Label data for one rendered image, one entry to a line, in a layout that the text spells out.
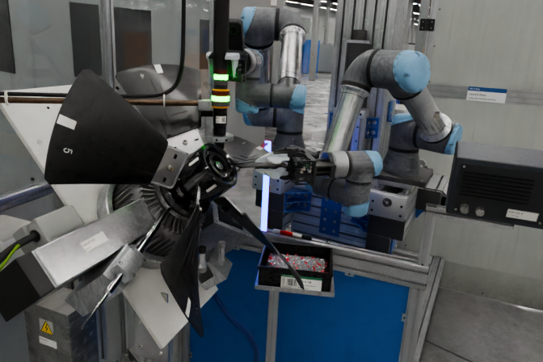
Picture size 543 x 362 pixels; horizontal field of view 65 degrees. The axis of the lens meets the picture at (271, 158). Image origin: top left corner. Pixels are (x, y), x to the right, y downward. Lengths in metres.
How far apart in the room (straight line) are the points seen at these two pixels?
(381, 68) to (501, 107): 1.54
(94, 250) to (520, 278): 2.63
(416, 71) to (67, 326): 1.13
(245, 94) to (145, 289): 0.62
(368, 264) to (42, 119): 1.03
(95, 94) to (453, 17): 2.21
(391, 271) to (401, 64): 0.64
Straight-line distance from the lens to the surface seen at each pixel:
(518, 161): 1.30
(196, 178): 0.96
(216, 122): 1.06
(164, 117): 1.10
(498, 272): 3.06
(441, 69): 2.73
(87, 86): 0.88
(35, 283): 0.81
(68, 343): 1.25
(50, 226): 0.91
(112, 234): 0.93
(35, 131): 1.13
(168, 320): 1.09
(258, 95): 1.30
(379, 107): 1.88
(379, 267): 1.45
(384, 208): 1.62
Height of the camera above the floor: 1.50
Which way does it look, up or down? 15 degrees down
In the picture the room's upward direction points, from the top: 3 degrees clockwise
